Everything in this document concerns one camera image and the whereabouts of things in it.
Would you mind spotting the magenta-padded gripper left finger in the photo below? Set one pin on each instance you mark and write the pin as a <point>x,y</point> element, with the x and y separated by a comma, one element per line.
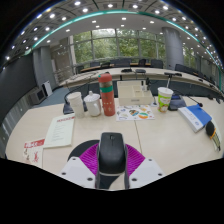
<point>76,171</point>

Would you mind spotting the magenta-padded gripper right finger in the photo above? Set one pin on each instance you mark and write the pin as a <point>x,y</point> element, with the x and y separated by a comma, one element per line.
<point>146,171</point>

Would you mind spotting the black computer mouse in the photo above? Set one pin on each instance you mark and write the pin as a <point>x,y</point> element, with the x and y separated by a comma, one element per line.
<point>111,155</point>

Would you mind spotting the white printed pamphlet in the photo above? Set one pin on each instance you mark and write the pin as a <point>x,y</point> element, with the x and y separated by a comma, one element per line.
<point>60,130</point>

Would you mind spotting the red and white leaflet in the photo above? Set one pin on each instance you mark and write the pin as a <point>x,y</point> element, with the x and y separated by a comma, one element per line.
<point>33,153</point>

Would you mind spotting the colourful sticker sheet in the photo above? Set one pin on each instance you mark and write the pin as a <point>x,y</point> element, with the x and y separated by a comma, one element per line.
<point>135,113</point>

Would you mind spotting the dark conference microphone unit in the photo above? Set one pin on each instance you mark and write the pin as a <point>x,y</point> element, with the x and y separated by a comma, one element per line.
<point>67,108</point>
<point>176,102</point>

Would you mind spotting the white paper cup stack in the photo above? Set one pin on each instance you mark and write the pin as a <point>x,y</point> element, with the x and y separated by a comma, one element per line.
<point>76,105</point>

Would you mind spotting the white lidded mug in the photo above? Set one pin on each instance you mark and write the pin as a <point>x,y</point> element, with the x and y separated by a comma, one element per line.
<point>92,105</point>

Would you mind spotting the green printed paper cup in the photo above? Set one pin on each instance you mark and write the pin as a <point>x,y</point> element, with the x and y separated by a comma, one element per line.
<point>165,100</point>

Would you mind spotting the white cardboard box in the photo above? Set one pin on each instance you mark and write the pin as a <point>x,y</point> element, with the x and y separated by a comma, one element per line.
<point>135,95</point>

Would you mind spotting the blue folder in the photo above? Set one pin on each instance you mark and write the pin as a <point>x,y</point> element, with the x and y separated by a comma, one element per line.
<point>200,115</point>

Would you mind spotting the red bottle with green band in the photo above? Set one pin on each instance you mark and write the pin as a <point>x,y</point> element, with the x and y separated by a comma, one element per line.
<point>107,96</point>

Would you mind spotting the white paper sheet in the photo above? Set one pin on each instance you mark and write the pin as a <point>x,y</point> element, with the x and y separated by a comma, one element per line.
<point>220,133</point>

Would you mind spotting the grey boxy floor appliance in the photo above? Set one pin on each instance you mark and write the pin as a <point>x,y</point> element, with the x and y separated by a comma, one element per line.
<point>36,96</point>

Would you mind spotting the long curved conference desk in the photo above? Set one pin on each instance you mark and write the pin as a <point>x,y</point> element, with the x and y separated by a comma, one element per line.
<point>156,71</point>

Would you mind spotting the grey round column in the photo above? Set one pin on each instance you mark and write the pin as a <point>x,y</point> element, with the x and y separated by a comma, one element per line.
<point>173,50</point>
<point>42,68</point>

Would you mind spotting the black office chairs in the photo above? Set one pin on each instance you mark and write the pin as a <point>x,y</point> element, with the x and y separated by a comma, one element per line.
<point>121,62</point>

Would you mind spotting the round ceiling lights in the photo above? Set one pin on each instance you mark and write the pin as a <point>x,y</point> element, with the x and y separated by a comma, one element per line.
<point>110,5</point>

